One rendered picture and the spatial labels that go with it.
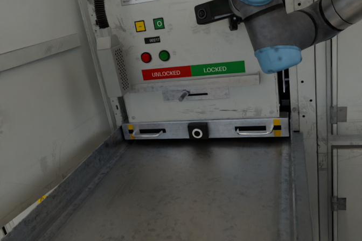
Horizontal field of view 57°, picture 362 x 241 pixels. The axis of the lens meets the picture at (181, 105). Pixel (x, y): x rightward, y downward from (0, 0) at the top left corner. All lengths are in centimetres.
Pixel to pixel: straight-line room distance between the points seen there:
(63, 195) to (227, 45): 59
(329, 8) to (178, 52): 48
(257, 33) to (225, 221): 39
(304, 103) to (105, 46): 60
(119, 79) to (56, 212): 39
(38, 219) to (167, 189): 31
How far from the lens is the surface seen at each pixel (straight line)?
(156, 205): 83
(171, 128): 107
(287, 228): 72
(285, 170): 89
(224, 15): 77
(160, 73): 103
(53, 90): 106
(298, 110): 106
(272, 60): 60
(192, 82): 96
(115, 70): 96
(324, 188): 120
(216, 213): 77
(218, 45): 96
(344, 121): 106
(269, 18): 60
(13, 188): 101
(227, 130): 103
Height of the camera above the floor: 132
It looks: 20 degrees down
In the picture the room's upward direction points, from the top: 10 degrees counter-clockwise
